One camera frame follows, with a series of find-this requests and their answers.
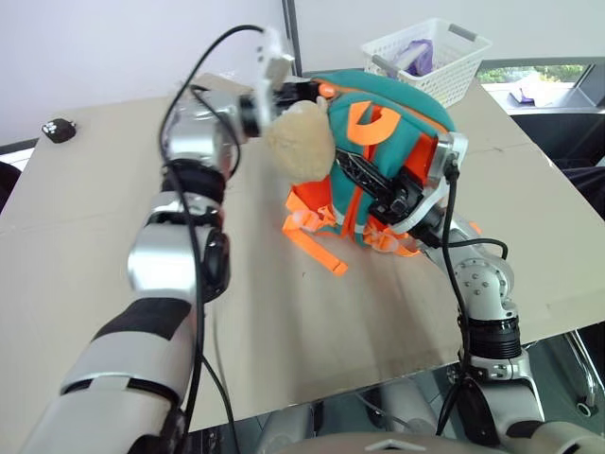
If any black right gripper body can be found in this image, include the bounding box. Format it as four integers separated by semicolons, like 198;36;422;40
370;170;429;224

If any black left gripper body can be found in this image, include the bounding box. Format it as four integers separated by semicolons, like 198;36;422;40
269;80;303;114

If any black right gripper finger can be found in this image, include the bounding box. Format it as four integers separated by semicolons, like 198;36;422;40
336;160;389;203
333;148;403;189

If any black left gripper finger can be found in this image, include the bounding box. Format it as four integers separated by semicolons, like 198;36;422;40
297;79;324;102

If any orange and teal backpack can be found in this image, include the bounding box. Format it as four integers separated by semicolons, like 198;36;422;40
282;69;483;278

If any beige plush ball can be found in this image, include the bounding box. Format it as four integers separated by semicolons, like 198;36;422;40
261;96;335;183

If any dark vertical pole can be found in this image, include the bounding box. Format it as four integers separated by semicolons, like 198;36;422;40
282;0;304;78

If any purple bag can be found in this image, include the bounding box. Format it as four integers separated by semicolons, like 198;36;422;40
399;38;436;77

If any white plastic basket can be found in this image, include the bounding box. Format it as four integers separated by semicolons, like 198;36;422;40
361;17;493;109

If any small purple object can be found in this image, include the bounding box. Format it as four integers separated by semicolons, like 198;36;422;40
507;86;538;106

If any black chair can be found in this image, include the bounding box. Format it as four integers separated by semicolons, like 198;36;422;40
511;112;605;217

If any small black dotted object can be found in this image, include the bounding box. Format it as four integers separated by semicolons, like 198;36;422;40
40;116;79;144

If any chrome metal leg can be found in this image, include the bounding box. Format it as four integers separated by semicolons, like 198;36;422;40
564;328;598;418

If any dark rounded object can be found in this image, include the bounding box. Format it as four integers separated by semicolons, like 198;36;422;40
0;160;23;215

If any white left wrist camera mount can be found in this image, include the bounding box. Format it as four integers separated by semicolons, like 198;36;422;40
252;24;296;130

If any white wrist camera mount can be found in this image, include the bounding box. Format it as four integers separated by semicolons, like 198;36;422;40
406;131;470;233
252;24;296;130

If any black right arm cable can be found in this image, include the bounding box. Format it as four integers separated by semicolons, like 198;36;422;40
420;159;510;439

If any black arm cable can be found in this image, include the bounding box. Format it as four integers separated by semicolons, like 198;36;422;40
420;159;510;439
158;24;267;454

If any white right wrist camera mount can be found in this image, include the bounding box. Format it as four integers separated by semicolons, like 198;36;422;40
406;131;470;233

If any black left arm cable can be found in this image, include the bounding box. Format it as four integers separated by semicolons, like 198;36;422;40
158;24;267;454

